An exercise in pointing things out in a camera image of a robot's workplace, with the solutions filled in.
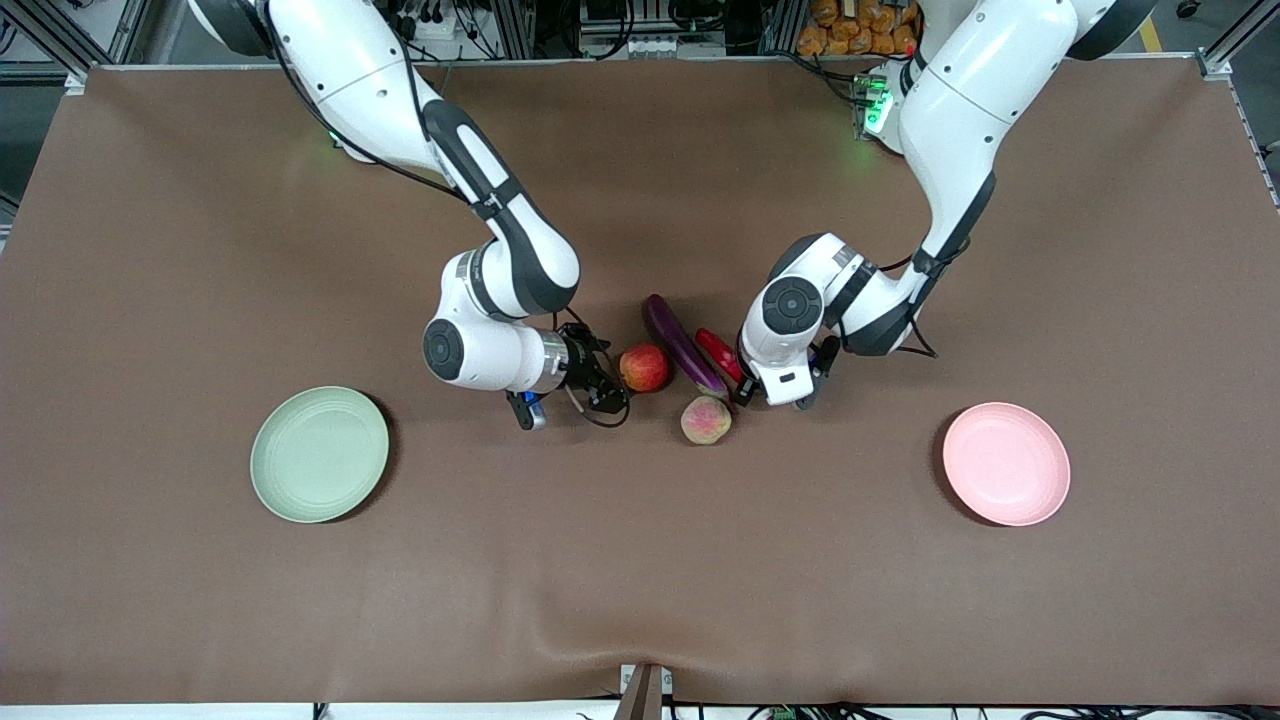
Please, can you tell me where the red yellow apple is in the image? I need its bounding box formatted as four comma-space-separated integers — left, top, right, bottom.
618, 343, 672, 394

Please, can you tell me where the pink yellow peach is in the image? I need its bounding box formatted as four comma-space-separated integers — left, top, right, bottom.
680, 395, 733, 446

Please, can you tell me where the red chili pepper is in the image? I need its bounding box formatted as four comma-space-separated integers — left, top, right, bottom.
695, 327, 749, 386

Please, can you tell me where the long purple eggplant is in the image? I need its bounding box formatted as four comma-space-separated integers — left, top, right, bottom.
642, 293, 730, 394

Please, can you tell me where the brown table mat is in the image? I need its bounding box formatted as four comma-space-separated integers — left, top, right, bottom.
0, 57, 1280, 707

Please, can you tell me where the pink round plate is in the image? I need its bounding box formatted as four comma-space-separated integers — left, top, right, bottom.
942, 402, 1072, 528

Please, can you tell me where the light green round plate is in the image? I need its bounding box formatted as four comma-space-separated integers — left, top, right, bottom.
249, 386, 390, 524

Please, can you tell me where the grey equipment box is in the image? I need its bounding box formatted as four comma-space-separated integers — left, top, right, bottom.
578, 0, 731, 58

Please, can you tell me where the white power strip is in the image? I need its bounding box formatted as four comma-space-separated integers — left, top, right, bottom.
395, 0, 471, 39

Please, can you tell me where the orange food pile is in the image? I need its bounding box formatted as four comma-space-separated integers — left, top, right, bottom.
797, 0, 921, 58

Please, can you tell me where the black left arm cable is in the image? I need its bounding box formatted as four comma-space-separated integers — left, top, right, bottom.
878, 250, 941, 359

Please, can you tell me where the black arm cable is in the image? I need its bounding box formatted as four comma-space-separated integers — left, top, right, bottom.
258, 0, 633, 429
878, 250, 941, 359

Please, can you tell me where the grey metal bracket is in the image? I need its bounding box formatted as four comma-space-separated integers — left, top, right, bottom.
615, 663, 674, 720

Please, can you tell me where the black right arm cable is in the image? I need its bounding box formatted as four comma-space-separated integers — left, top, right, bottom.
258, 0, 633, 429

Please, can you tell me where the aluminium frame corner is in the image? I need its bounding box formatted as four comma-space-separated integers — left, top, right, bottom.
0, 0, 151, 96

